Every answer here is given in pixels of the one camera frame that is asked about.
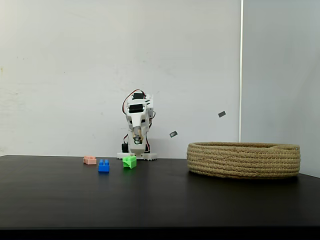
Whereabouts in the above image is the pink lego block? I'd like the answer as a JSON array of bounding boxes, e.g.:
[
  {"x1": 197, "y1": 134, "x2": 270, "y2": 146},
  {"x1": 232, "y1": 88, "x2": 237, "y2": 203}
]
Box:
[{"x1": 83, "y1": 155, "x2": 98, "y2": 166}]

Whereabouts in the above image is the blue lego block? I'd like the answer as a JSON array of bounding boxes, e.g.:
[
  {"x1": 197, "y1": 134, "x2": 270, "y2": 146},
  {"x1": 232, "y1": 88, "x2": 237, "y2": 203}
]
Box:
[{"x1": 97, "y1": 158, "x2": 111, "y2": 173}]

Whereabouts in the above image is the red white servo cable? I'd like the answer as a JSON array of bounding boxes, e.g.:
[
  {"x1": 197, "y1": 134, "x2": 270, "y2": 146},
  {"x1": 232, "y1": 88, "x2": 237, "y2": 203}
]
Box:
[{"x1": 121, "y1": 88, "x2": 148, "y2": 115}]

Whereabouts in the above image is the white vertical corner strip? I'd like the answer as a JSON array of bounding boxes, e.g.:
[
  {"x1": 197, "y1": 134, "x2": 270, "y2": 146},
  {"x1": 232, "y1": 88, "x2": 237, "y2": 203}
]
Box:
[{"x1": 239, "y1": 0, "x2": 245, "y2": 144}]

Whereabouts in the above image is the green lego block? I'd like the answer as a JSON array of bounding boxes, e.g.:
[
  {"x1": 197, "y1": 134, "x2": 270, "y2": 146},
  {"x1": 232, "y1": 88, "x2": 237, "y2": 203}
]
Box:
[{"x1": 122, "y1": 154, "x2": 138, "y2": 170}]

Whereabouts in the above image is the woven rope basket tray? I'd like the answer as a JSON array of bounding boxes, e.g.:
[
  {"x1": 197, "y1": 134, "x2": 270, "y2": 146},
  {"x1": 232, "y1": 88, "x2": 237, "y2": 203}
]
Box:
[{"x1": 186, "y1": 141, "x2": 301, "y2": 179}]

